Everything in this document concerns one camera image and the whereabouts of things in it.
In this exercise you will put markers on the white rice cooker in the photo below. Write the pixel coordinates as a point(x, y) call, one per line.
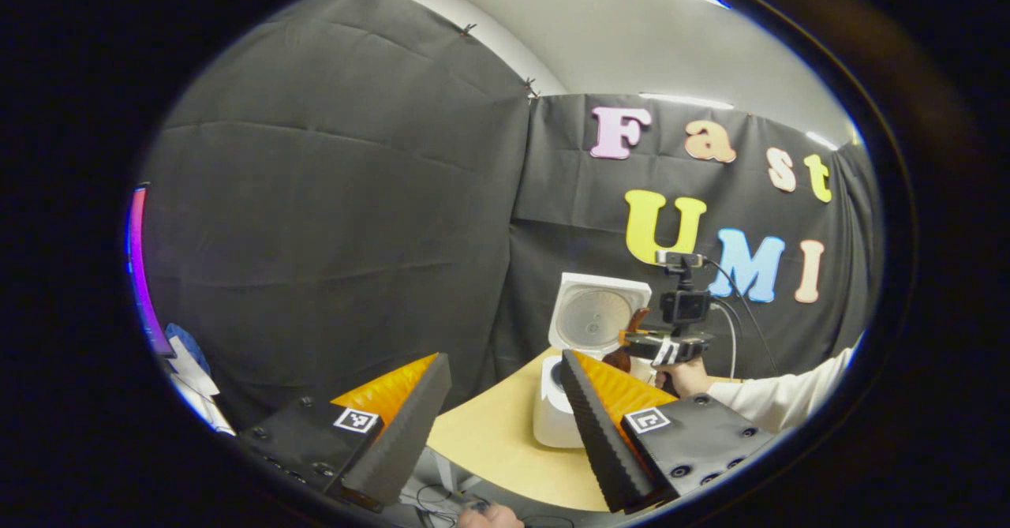
point(600, 315)

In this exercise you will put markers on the brown wooden spoon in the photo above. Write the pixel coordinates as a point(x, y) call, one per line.
point(637, 319)

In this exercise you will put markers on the black backdrop cloth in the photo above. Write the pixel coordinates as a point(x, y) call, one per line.
point(355, 236)

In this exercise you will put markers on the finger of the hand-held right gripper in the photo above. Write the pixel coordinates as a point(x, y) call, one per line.
point(647, 346)

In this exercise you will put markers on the white paper sheets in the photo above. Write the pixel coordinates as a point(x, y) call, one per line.
point(201, 394)

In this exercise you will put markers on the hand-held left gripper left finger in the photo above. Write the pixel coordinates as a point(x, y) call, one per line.
point(402, 441)

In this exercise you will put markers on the white table leg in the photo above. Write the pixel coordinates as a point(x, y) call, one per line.
point(442, 473)

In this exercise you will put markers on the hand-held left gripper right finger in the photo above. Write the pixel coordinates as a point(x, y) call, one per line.
point(604, 449)

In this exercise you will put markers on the blue cloth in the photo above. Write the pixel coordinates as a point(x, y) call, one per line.
point(185, 338)

